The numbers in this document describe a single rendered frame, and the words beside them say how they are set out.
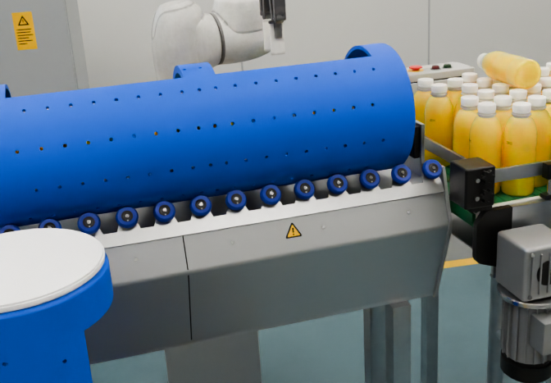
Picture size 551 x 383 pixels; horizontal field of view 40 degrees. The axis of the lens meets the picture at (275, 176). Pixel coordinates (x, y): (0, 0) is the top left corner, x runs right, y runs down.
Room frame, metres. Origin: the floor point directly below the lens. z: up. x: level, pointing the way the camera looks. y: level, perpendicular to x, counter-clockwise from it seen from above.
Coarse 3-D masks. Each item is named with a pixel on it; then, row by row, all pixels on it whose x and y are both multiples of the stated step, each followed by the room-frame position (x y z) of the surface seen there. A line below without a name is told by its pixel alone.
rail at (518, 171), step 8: (496, 168) 1.50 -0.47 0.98; (504, 168) 1.50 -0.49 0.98; (512, 168) 1.50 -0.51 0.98; (520, 168) 1.51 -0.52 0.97; (528, 168) 1.51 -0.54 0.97; (536, 168) 1.52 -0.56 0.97; (496, 176) 1.49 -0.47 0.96; (504, 176) 1.50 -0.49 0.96; (512, 176) 1.50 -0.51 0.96; (520, 176) 1.51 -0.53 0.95; (528, 176) 1.51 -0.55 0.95
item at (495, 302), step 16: (496, 208) 1.47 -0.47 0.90; (512, 208) 1.48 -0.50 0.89; (528, 208) 1.49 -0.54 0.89; (544, 208) 1.50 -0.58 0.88; (464, 224) 1.85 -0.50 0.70; (480, 224) 1.46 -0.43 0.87; (496, 224) 1.47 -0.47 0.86; (512, 224) 1.48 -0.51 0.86; (528, 224) 1.49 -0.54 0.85; (544, 224) 1.50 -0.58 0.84; (464, 240) 1.74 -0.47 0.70; (480, 240) 1.46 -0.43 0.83; (496, 240) 1.47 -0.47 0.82; (480, 256) 1.46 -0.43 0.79; (496, 256) 1.47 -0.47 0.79; (496, 288) 1.94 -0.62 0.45; (496, 304) 1.94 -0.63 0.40; (496, 320) 1.94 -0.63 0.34; (496, 336) 1.94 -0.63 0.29; (496, 352) 1.94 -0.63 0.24; (496, 368) 1.94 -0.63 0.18
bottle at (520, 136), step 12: (516, 120) 1.54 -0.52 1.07; (528, 120) 1.54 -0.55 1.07; (504, 132) 1.56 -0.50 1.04; (516, 132) 1.53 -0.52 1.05; (528, 132) 1.53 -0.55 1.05; (504, 144) 1.55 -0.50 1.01; (516, 144) 1.53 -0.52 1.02; (528, 144) 1.53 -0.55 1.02; (504, 156) 1.55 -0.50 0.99; (516, 156) 1.53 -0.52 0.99; (528, 156) 1.53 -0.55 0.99; (516, 180) 1.53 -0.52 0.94; (528, 180) 1.53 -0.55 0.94; (504, 192) 1.55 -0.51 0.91; (516, 192) 1.53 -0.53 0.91; (528, 192) 1.53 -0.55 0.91
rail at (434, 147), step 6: (426, 138) 1.75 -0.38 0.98; (426, 144) 1.75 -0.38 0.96; (432, 144) 1.72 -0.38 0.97; (438, 144) 1.69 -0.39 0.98; (432, 150) 1.72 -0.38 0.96; (438, 150) 1.69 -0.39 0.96; (444, 150) 1.66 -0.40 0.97; (450, 150) 1.64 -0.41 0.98; (438, 156) 1.69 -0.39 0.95; (444, 156) 1.66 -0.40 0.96; (450, 156) 1.64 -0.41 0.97; (456, 156) 1.61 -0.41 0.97; (462, 156) 1.60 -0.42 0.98
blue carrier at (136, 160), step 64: (192, 64) 1.54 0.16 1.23; (320, 64) 1.54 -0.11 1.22; (384, 64) 1.56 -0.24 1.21; (0, 128) 1.33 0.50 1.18; (64, 128) 1.35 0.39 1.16; (128, 128) 1.37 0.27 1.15; (192, 128) 1.40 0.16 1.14; (256, 128) 1.43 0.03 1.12; (320, 128) 1.46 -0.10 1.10; (384, 128) 1.50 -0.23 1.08; (0, 192) 1.30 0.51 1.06; (64, 192) 1.33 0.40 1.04; (128, 192) 1.38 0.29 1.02; (192, 192) 1.43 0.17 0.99
